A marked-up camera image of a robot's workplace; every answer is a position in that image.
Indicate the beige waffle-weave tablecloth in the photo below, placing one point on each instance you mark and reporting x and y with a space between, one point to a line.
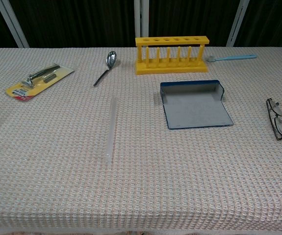
140 176

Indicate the white slanted frame post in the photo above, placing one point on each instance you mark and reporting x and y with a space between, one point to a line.
13 24
237 24

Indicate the yellow test tube rack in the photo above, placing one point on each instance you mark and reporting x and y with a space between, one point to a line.
170 68

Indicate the black pleated curtain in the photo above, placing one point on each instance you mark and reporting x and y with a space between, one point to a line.
82 22

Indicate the clear glass test tube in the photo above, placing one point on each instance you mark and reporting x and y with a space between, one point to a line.
111 129

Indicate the metal spoon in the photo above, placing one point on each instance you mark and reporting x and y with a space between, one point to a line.
111 58

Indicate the white upright frame post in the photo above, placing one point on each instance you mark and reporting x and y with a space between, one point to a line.
141 19

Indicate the razor in yellow blister pack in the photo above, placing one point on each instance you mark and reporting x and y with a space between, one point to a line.
33 84

